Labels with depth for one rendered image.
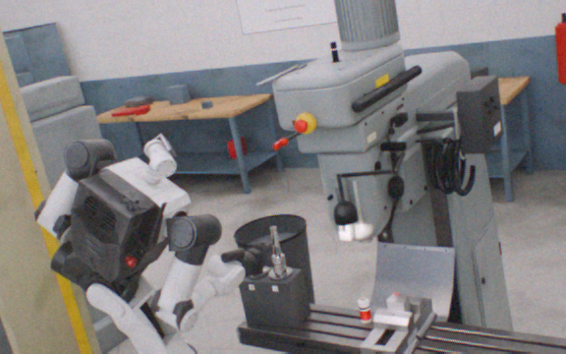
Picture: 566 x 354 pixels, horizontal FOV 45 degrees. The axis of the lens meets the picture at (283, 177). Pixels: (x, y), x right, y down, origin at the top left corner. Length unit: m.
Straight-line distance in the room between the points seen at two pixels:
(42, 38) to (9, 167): 6.02
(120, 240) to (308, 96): 0.67
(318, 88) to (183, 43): 6.26
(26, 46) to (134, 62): 1.33
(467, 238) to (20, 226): 2.00
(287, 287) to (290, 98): 0.79
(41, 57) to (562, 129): 6.16
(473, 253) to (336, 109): 1.00
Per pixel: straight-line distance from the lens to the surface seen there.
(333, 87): 1.93
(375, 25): 2.27
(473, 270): 2.73
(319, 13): 7.04
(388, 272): 2.75
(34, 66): 9.17
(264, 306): 2.60
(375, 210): 2.18
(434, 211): 2.61
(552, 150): 6.53
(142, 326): 2.30
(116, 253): 2.04
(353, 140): 2.05
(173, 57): 8.31
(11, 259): 3.39
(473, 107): 2.24
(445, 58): 2.72
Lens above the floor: 2.22
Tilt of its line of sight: 17 degrees down
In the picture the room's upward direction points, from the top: 11 degrees counter-clockwise
